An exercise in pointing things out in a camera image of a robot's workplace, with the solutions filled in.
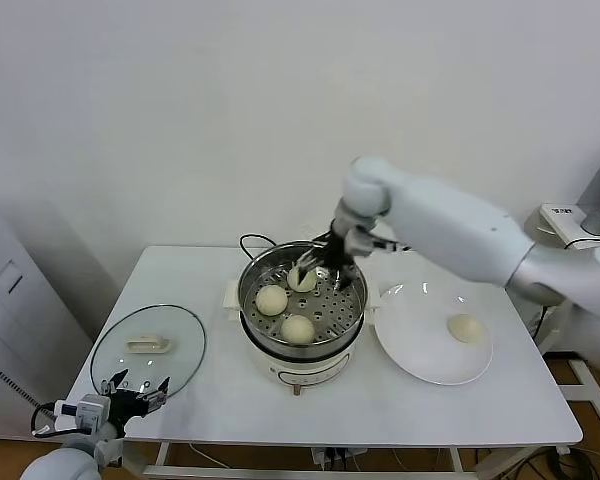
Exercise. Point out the white desk base frame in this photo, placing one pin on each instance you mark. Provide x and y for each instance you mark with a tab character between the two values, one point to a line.
592	395

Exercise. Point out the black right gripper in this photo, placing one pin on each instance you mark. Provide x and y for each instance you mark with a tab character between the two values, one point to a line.
337	250

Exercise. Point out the white floor cabinet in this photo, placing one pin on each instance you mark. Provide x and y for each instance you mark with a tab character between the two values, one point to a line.
10	310

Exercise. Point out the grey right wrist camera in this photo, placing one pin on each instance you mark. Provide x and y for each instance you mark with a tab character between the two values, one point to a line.
362	242

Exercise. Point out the white table frame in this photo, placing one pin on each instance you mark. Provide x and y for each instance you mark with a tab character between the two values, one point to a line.
260	471

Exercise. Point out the stainless steel steamer basket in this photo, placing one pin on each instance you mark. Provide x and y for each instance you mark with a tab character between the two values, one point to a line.
260	270

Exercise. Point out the white steamed baozi bun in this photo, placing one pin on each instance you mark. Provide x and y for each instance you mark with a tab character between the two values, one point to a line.
465	328
297	330
271	301
305	284

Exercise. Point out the grey round desk object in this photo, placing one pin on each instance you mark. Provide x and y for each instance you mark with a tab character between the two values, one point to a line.
597	222

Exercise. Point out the small printed desk label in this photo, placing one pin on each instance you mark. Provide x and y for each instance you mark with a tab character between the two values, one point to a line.
562	210

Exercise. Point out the white round plate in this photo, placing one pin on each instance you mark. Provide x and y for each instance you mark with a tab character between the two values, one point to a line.
420	340

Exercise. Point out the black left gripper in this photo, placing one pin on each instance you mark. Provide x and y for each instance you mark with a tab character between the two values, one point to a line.
126	406

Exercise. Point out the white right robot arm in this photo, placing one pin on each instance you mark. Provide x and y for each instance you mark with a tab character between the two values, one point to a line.
455	230

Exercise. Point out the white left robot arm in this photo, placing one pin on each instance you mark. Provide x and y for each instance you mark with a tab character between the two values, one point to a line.
57	467

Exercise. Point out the white electric cooker base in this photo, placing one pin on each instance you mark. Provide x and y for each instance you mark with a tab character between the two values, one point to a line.
305	370

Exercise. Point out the white side desk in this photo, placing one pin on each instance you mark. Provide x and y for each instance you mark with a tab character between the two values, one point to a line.
560	225

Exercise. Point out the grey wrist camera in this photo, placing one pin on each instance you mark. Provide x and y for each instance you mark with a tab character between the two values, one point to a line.
89	410
362	242

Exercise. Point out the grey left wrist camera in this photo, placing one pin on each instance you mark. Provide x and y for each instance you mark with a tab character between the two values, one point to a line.
89	410

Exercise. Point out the white power strip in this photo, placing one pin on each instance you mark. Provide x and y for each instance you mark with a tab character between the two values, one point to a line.
325	457

